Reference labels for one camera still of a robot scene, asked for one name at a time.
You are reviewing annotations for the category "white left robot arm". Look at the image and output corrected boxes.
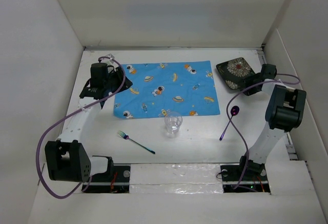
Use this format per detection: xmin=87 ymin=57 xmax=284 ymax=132
xmin=45 ymin=63 xmax=132 ymax=182

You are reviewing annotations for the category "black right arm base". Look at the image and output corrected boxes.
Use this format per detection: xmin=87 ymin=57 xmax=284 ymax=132
xmin=216 ymin=156 xmax=271 ymax=193

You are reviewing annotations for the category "blue space print cloth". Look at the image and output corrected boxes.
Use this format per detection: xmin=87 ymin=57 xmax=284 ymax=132
xmin=113 ymin=61 xmax=220 ymax=119

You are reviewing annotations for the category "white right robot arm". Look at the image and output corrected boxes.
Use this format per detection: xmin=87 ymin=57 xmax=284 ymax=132
xmin=237 ymin=64 xmax=306 ymax=180

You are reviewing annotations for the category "purple metal spoon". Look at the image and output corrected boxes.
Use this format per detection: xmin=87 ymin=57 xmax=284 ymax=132
xmin=219 ymin=106 xmax=240 ymax=141

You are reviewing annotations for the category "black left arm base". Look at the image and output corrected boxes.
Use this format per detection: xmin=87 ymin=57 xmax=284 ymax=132
xmin=81 ymin=164 xmax=131 ymax=194

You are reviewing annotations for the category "iridescent metal fork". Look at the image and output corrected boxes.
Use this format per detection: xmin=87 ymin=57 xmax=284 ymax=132
xmin=117 ymin=131 xmax=156 ymax=155

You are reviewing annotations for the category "black floral square plate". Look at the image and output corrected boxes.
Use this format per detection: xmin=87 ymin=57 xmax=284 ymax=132
xmin=216 ymin=57 xmax=255 ymax=90

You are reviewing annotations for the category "clear plastic cup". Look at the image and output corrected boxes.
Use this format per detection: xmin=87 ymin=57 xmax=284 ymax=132
xmin=165 ymin=111 xmax=183 ymax=137

